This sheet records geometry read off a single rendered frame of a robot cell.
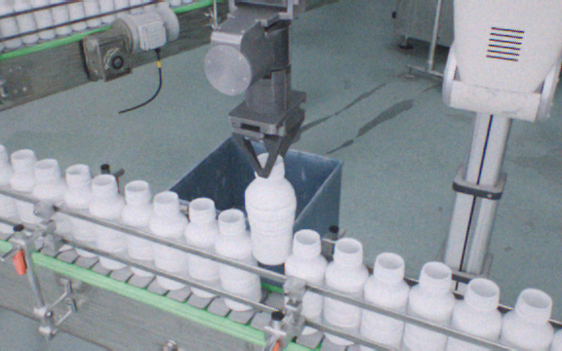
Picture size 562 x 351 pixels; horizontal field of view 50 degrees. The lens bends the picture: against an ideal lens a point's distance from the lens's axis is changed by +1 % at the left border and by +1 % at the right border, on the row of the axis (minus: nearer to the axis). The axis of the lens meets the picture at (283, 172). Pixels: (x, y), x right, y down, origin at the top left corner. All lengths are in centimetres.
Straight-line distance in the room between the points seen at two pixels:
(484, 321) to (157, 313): 51
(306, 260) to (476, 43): 61
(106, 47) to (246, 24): 153
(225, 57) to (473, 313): 44
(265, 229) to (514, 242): 216
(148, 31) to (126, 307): 129
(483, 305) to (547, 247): 214
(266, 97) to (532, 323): 42
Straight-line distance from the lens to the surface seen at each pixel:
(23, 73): 216
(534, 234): 298
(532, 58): 125
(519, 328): 81
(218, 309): 97
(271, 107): 73
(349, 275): 83
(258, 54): 65
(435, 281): 79
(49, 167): 109
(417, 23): 484
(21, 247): 104
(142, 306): 104
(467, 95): 129
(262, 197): 80
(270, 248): 85
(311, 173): 149
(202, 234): 91
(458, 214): 147
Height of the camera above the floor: 168
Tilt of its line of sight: 32 degrees down
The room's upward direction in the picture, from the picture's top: straight up
